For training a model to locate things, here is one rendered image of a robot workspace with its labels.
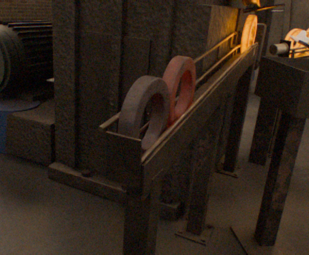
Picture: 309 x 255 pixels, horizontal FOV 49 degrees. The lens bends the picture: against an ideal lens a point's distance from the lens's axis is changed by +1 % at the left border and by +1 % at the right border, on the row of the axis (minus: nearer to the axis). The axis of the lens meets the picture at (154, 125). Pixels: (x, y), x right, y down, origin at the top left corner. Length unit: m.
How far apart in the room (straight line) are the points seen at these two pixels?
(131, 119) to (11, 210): 1.04
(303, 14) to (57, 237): 3.70
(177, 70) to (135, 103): 0.20
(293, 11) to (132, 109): 3.90
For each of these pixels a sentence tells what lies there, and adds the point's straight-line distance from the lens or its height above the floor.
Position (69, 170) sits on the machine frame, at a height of 0.07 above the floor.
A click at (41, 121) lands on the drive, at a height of 0.25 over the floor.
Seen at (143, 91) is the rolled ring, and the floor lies 0.71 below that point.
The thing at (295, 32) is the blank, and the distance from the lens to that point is 2.13.
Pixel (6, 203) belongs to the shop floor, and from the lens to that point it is 1.62.
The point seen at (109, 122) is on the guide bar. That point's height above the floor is 0.64.
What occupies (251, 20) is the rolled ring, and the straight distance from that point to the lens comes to 1.65.
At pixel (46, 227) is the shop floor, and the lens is 1.45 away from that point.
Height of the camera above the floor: 0.87
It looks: 20 degrees down
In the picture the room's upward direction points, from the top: 5 degrees clockwise
